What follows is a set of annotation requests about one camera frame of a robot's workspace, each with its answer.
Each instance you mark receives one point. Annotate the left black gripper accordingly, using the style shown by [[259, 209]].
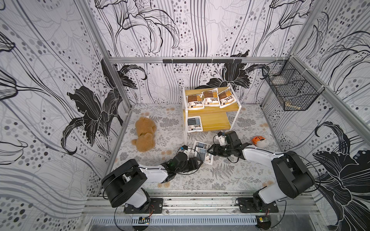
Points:
[[193, 165]]

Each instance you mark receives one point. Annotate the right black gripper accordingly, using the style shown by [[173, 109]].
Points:
[[218, 149]]

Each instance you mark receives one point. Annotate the blue coffee bag top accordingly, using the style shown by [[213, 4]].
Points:
[[194, 124]]

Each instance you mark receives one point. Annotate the brown coffee bag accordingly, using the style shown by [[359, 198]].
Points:
[[195, 102], [211, 98], [226, 98]]

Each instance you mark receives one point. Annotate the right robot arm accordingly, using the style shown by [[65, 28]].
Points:
[[291, 174]]

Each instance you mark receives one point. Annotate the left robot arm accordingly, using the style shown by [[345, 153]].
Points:
[[123, 186]]

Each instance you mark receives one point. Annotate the white wooden two-tier shelf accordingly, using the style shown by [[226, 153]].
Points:
[[212, 118]]

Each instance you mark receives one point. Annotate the orange white toy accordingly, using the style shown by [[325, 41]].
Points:
[[260, 141]]

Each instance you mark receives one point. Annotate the brown teddy bear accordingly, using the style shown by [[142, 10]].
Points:
[[145, 128]]

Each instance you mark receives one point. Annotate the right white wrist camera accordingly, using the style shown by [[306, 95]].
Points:
[[221, 138]]

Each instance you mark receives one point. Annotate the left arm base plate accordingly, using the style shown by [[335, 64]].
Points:
[[152, 206]]

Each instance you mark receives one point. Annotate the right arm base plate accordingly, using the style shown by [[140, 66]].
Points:
[[255, 205]]

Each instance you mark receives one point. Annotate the grey slotted cable duct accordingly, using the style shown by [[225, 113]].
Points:
[[177, 220]]

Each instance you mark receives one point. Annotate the black wire basket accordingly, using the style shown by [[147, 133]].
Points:
[[293, 85]]

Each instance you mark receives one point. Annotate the black wall bar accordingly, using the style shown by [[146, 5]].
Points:
[[201, 61]]

